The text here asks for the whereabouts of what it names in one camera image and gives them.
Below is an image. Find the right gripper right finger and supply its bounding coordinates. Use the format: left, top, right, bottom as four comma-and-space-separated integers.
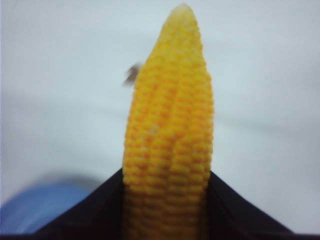
206, 172, 320, 240

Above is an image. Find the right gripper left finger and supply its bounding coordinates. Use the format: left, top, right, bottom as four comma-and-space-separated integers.
0, 169, 123, 240

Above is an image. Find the blue round plate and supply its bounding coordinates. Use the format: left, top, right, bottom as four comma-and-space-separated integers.
0, 180, 95, 235

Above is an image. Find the yellow corn cob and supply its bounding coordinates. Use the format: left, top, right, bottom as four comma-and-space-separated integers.
122, 3, 214, 240

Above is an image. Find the small brown table mark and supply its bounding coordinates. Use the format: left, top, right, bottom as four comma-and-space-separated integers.
122, 62, 142, 87

